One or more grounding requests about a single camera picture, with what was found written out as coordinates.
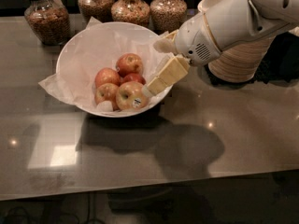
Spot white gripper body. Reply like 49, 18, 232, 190
174, 13, 221, 65

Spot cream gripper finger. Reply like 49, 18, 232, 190
142, 55, 191, 97
153, 30, 178, 54

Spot large apple with sticker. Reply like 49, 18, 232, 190
116, 81, 150, 110

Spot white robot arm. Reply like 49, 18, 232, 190
142, 0, 299, 97

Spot top red apple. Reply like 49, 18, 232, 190
116, 53, 143, 77

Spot white bowl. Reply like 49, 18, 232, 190
55, 21, 174, 119

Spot left red apple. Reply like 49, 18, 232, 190
94, 68, 121, 87

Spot front left apple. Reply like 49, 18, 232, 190
94, 83, 119, 110

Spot glass jar light cereal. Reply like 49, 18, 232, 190
149, 0, 187, 33

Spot front stack paper bowls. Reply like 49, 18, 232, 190
208, 37, 275, 83

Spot glass jar granola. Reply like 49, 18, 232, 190
111, 0, 150, 27
78, 0, 115, 22

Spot white paper liner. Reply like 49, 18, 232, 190
37, 16, 173, 114

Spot glass jar brown cereal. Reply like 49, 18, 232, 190
24, 0, 70, 46

